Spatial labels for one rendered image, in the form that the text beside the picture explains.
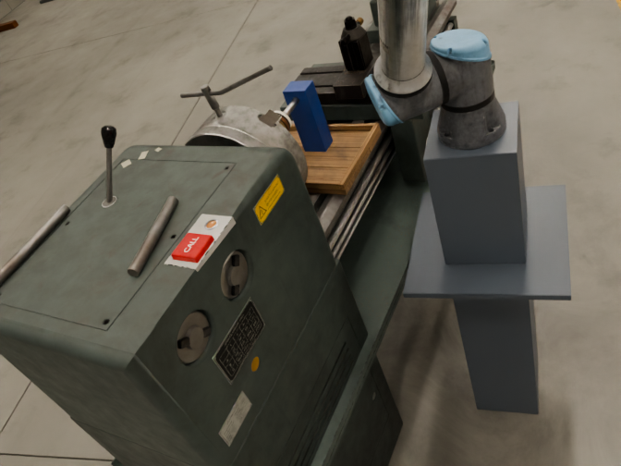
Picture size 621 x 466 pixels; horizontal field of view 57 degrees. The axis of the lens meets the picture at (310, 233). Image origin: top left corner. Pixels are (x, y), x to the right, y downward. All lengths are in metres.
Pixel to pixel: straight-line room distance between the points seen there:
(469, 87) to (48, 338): 0.94
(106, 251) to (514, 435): 1.46
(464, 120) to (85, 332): 0.86
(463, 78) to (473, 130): 0.13
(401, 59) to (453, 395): 1.40
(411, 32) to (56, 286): 0.80
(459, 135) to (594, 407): 1.17
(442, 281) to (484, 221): 0.20
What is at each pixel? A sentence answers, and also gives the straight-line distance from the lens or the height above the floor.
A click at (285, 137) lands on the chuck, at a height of 1.16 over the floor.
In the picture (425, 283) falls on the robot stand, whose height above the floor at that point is 0.75.
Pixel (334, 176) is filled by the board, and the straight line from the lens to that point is 1.72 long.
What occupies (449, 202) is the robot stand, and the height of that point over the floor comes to 0.97.
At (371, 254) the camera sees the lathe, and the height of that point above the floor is 0.54.
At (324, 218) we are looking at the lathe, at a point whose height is 0.86.
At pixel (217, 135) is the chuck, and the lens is 1.42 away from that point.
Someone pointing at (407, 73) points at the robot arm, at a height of 1.35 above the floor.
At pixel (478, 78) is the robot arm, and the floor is 1.26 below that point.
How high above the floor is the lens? 1.88
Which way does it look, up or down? 40 degrees down
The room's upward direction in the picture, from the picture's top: 23 degrees counter-clockwise
